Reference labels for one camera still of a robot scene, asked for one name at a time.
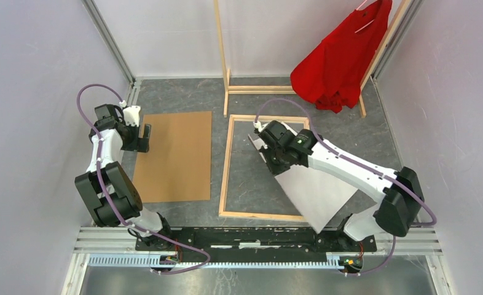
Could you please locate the brown backing board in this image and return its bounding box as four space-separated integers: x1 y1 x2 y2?
133 111 213 203

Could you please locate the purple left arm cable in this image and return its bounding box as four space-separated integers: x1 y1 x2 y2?
76 84 211 276

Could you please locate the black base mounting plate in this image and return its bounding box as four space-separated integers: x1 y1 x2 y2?
135 227 377 263

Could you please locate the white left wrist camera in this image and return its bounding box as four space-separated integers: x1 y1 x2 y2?
119 101 141 127

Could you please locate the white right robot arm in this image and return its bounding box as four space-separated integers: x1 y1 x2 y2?
253 120 423 251

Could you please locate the wooden clothes rack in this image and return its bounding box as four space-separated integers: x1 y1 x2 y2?
213 0 419 117

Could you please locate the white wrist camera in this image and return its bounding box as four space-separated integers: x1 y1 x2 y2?
253 120 264 134
119 101 141 127

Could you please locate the aluminium rail with cable comb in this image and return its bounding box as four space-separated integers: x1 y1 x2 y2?
74 227 443 270

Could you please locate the printed photo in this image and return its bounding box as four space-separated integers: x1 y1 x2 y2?
251 129 357 232

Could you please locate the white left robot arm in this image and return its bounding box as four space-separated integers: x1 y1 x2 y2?
74 104 174 251

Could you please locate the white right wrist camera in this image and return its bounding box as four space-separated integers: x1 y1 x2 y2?
253 120 264 134

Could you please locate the red t-shirt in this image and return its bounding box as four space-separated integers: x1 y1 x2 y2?
290 0 393 113

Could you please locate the white wooden picture frame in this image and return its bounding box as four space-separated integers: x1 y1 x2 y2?
218 114 310 222

